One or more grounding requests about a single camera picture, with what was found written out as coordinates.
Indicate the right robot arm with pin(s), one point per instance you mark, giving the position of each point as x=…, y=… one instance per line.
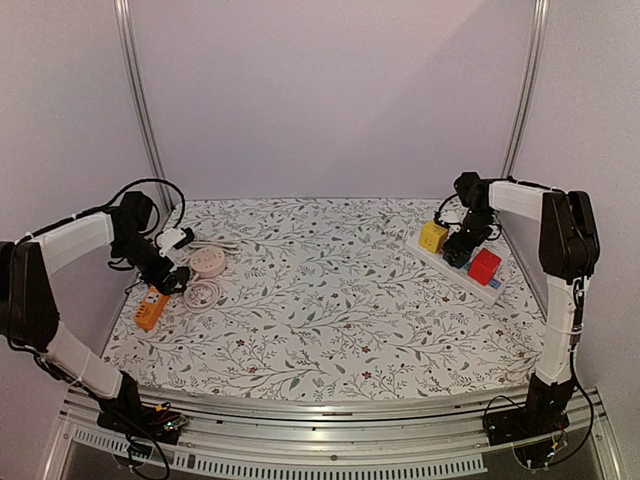
x=568, y=251

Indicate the black adapter with cable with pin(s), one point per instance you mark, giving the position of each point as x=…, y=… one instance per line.
x=137, y=281

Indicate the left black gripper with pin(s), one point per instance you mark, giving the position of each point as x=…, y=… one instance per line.
x=165, y=286

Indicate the yellow cube socket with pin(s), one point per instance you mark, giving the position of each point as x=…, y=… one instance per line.
x=433, y=236

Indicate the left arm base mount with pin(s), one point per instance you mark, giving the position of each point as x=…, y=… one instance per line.
x=159, y=423

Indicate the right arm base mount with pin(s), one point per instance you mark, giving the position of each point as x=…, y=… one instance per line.
x=535, y=443

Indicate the left aluminium frame post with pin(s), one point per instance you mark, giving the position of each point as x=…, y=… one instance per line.
x=125, y=27

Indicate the front aluminium rail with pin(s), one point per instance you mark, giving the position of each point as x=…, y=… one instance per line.
x=428, y=438

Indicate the white multicolour power strip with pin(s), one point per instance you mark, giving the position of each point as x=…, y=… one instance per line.
x=489, y=293

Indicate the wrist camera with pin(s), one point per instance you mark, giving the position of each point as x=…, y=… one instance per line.
x=447, y=218
x=173, y=238

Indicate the pink round power strip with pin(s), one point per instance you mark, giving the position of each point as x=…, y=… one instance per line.
x=208, y=262

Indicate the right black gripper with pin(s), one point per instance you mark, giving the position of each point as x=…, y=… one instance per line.
x=460, y=248

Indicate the floral table mat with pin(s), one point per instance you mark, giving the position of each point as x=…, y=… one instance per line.
x=321, y=302

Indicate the aluminium frame post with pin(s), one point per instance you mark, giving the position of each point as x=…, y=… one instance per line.
x=125, y=27
x=531, y=71

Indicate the red cube socket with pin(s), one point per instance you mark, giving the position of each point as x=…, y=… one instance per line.
x=484, y=266

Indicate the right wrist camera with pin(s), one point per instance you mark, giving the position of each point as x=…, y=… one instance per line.
x=447, y=218

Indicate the right aluminium frame post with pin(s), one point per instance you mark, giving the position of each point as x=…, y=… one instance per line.
x=531, y=71

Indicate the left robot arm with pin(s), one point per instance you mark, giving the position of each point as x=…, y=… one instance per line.
x=31, y=322

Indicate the orange power strip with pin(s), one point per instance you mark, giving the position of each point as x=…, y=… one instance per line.
x=150, y=310

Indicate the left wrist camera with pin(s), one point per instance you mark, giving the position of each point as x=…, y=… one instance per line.
x=173, y=238

